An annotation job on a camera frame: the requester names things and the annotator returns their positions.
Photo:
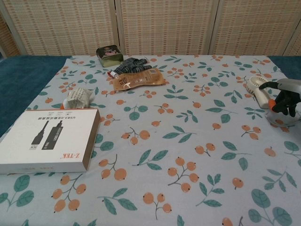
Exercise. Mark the woven bamboo screen panel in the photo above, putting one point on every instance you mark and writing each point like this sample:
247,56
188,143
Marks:
68,26
167,26
258,26
5,40

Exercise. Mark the brown transparent snack pouch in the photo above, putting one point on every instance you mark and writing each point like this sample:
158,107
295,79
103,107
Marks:
138,78

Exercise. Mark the grey knit glove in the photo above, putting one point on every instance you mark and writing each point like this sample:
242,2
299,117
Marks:
131,66

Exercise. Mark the green tin can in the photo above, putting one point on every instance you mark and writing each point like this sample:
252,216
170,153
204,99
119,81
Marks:
109,55

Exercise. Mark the floral print tablecloth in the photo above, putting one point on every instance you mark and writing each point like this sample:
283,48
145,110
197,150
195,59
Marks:
176,113

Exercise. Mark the small red white sachet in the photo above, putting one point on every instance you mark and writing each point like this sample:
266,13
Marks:
112,74

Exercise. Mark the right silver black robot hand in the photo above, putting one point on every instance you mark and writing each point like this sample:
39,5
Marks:
290,89

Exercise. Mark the white handheld fan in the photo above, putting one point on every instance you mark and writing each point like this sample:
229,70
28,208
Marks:
256,83

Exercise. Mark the blue table cover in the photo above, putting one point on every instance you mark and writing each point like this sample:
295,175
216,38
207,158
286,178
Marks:
28,84

